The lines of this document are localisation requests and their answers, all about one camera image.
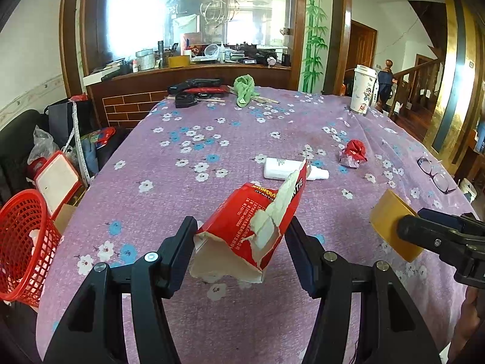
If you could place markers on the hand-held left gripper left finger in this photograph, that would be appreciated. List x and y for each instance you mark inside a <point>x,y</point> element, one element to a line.
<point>178,258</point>

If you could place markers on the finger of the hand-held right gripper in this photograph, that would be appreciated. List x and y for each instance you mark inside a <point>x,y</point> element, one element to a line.
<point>428,235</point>
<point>451,217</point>

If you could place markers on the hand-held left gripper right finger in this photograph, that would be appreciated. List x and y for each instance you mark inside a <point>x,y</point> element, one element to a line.
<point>303,265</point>

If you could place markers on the brown tape roll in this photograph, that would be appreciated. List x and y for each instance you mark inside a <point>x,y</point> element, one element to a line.
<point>386,216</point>

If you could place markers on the torn red cardboard box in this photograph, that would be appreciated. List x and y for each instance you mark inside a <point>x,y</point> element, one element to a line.
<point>235,216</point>

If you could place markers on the red plastic basket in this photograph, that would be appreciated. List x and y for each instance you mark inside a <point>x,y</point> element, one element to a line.
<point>22,258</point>

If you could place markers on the person's right forearm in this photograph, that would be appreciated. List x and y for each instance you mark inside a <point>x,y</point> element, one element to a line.
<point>466,326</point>

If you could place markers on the purple eyeglasses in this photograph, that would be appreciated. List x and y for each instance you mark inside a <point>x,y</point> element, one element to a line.
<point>441,182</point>

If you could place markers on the purple floral tablecloth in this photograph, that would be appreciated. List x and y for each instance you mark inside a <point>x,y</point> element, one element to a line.
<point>170,182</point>

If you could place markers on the white plastic bottle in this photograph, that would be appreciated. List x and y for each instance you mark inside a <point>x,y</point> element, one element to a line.
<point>284,168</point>

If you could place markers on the crumpled red wrapper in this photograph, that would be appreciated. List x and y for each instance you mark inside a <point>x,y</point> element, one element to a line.
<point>354,151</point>

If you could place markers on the wooden stair railing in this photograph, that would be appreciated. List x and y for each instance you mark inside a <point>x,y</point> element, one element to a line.
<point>416,87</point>

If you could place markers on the red framed white board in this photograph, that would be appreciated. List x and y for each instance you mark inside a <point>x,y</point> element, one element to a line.
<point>57,184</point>

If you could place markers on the red and green package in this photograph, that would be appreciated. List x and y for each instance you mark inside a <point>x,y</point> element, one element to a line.
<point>100,136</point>

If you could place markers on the dark blue cloth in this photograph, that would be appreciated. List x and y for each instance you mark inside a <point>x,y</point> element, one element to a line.
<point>384,81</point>

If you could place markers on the white paper cup with cartoon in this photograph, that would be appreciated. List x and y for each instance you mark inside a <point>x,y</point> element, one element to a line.
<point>362,91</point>

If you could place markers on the white measuring tape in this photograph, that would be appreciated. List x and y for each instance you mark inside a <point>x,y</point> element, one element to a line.
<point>77,140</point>

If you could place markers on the black pouch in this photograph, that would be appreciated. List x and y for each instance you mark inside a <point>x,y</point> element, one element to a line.
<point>185,100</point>

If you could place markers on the wooden stick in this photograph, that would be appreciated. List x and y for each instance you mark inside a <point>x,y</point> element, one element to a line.
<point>267,100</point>
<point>210,99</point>

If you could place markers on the wooden counter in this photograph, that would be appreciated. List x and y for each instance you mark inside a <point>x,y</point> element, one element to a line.
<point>132,98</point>

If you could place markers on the red and black tool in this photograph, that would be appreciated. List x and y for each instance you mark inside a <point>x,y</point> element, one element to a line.
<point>208,91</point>

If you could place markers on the black power tool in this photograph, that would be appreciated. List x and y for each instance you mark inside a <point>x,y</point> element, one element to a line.
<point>197,83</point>

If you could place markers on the grey plastic bag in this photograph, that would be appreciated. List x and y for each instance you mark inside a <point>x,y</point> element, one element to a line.
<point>41,144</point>

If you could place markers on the black bag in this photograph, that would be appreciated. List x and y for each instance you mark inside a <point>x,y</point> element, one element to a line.
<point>60,121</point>

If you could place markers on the green cloth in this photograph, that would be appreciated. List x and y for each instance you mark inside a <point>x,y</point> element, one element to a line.
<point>244,89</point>

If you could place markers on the wooden door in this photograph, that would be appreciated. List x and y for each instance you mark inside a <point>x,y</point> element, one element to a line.
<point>360,49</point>

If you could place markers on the yellow box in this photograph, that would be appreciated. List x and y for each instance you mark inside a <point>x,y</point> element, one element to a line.
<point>179,62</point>

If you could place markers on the metal tin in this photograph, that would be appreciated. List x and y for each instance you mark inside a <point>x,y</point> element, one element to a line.
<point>146,60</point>

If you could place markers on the dark bottle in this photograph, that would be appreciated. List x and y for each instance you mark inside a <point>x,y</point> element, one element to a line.
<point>161,53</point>

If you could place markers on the black cup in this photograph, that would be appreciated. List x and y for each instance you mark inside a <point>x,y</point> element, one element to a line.
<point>286,59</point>

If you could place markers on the small alarm clock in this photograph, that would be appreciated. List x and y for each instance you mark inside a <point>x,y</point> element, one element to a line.
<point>271,60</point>

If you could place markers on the clear plastic bowl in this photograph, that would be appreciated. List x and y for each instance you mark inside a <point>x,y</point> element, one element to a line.
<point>212,50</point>

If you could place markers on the bamboo wall painting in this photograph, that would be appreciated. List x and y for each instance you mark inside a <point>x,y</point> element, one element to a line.
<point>314,30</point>

